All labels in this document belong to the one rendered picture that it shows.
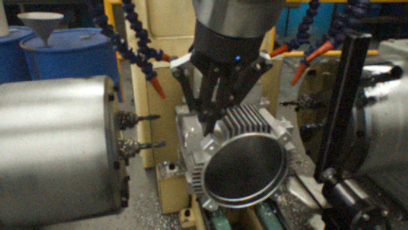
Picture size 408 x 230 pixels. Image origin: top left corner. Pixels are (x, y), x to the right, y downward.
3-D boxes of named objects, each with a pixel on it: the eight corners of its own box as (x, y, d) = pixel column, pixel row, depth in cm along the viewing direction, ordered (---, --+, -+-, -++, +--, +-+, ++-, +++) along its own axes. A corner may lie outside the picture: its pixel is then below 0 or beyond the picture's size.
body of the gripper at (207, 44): (262, -12, 32) (243, 49, 40) (186, -10, 31) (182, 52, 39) (285, 36, 29) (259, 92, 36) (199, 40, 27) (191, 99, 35)
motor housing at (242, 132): (176, 158, 70) (172, 83, 61) (251, 148, 74) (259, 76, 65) (193, 222, 53) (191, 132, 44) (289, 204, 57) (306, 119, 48)
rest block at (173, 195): (159, 197, 75) (155, 159, 70) (186, 193, 77) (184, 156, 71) (161, 215, 70) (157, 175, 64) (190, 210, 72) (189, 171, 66)
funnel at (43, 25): (40, 49, 196) (29, 10, 183) (76, 49, 197) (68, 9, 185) (22, 61, 173) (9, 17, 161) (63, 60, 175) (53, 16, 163)
